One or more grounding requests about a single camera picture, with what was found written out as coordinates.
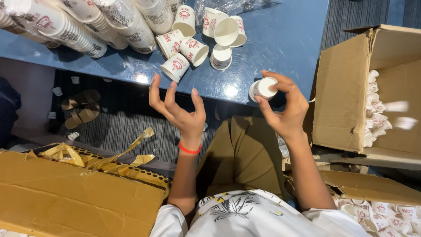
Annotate cluster of loose paper cups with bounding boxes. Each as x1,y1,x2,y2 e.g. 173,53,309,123
155,5,248,83

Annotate person's olive trousers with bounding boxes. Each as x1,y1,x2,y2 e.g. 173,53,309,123
197,115,287,202

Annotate heap of loose paper cups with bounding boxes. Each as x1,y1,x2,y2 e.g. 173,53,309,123
363,70,393,148
334,197,421,237

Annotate person's left hand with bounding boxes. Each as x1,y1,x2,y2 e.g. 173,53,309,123
149,73,207,147

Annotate printed white paper cup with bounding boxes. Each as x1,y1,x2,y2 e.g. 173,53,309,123
249,77,279,102
385,101,409,113
394,117,418,130

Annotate torn yellow packing tape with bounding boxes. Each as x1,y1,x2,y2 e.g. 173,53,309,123
39,127,156,172

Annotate pile of wrapped cup stacks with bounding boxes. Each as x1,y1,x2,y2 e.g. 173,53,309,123
0,0,185,59

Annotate yellow black dotted sheet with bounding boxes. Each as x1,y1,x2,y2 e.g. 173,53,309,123
66,146,171,198

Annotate red wrist bracelet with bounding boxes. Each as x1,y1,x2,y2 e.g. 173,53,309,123
178,142,202,155

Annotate taped brown cardboard box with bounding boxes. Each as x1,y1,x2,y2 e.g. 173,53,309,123
0,150,170,237

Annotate brown sandal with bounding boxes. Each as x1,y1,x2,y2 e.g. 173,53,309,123
64,104,100,129
61,89,101,111

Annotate person's right hand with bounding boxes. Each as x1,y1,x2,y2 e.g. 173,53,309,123
254,70,310,140

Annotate person's white printed shirt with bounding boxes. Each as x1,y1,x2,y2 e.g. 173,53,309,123
150,189,372,237

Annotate clear plastic wrapper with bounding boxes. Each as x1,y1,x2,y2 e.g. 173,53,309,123
195,0,283,27

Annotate open brown cardboard box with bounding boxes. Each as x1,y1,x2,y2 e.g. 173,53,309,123
311,24,421,170
284,158,421,237

